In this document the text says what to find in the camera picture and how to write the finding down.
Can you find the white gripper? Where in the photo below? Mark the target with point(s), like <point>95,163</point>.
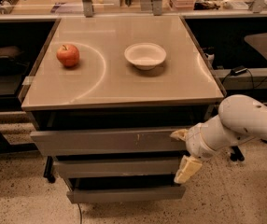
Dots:
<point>196,141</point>

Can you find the grey top drawer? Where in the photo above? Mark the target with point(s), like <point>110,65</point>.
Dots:
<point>85,132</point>

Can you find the grey drawer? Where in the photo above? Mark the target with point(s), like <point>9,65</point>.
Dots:
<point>117,167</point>
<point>124,189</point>
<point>85,132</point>

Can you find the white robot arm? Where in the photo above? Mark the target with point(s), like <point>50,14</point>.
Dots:
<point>240,118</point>

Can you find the grey drawer cabinet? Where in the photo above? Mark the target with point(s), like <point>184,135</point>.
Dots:
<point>104,80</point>

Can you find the grey bottom drawer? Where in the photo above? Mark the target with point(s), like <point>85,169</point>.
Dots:
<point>124,189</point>

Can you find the grey middle drawer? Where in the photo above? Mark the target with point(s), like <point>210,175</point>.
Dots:
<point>117,167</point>

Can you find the black power adapter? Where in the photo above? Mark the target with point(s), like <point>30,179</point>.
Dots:
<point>238,70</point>

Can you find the white paper bowl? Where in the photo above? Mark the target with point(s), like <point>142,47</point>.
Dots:
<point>145,56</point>

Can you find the red apple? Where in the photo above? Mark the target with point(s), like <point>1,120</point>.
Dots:
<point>68,55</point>

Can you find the black side table left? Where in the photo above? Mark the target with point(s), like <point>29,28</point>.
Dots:
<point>13,70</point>

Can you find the metal frame post left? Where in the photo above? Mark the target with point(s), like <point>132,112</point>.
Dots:
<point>87,8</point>

